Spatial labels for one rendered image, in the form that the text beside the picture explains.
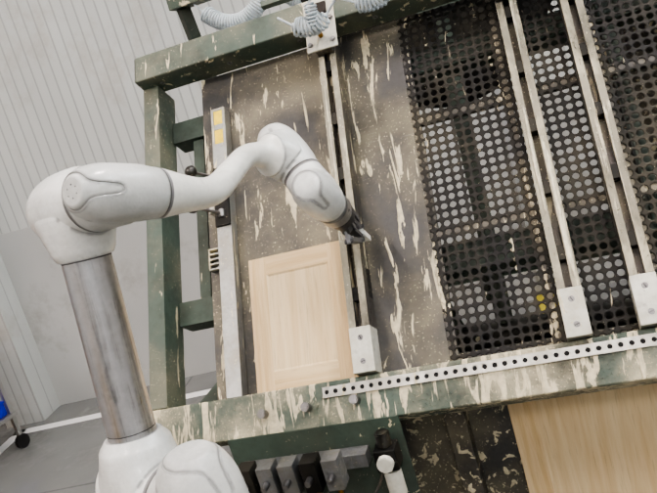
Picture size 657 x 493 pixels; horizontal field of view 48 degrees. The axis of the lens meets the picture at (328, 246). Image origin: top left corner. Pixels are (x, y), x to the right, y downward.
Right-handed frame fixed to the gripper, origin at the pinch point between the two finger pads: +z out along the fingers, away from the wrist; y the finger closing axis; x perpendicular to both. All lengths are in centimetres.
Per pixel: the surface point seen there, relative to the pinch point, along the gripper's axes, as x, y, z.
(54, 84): 234, 205, 146
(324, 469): 18, -61, -2
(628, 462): -56, -67, 45
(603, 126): -69, 17, 6
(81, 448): 248, -19, 193
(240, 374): 43, -32, 4
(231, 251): 43.1, 6.1, 4.1
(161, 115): 66, 61, 5
